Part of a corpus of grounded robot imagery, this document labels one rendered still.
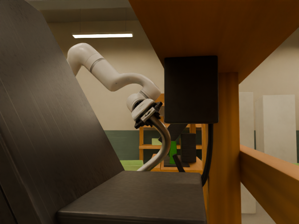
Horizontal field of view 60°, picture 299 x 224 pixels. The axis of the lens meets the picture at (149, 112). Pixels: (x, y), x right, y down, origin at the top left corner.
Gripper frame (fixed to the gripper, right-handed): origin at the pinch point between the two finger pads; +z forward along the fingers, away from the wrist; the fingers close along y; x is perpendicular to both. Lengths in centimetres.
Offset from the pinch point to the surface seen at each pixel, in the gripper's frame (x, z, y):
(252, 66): 1.8, 21.3, 28.4
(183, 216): -9, 58, -6
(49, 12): -184, -743, 9
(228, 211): 27.7, 23.8, -3.1
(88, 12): -111, -714, 90
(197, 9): -24, 48, 14
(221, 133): 11.9, 17.4, 11.3
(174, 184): -3.2, 42.7, -5.9
